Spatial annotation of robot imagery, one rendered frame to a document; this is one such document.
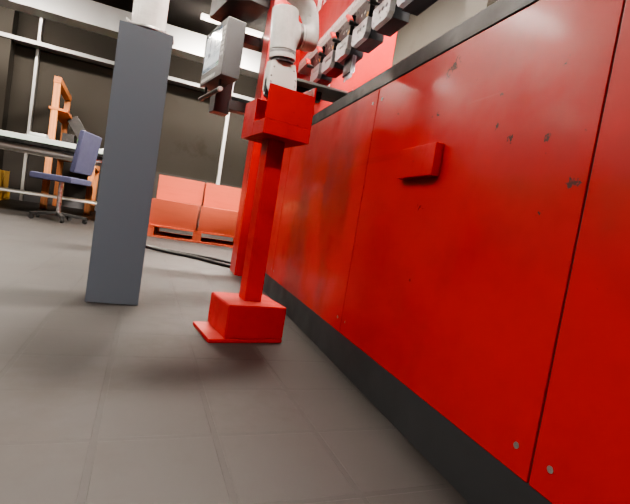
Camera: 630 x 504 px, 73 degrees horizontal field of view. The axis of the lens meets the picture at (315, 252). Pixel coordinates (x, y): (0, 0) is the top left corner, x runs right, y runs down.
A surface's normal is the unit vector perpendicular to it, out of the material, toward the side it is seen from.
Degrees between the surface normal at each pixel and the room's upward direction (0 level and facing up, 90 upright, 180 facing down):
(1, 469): 0
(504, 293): 90
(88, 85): 90
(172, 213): 90
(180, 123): 90
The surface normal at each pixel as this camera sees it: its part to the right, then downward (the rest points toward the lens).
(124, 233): 0.37, 0.12
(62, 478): 0.16, -0.98
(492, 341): -0.94, -0.13
